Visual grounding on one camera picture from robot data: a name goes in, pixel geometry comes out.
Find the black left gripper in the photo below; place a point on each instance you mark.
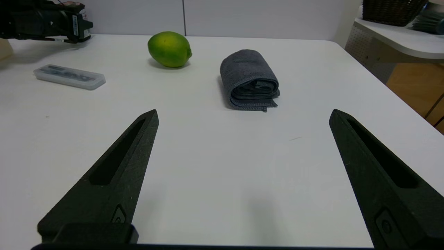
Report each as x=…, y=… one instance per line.
x=45, y=24

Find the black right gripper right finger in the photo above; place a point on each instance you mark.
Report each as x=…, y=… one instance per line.
x=385, y=180

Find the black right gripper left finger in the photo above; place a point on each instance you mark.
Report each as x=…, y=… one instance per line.
x=111, y=177

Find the dark wicker basket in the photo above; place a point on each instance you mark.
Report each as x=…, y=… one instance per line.
x=393, y=12

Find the clear grey cutlery case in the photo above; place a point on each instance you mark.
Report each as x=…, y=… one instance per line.
x=69, y=76

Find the green toy lime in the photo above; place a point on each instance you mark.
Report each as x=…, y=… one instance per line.
x=169, y=49

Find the white side table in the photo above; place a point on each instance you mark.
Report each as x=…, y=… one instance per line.
x=395, y=45

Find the dark grey rolled towel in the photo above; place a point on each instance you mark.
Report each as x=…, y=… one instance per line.
x=248, y=78

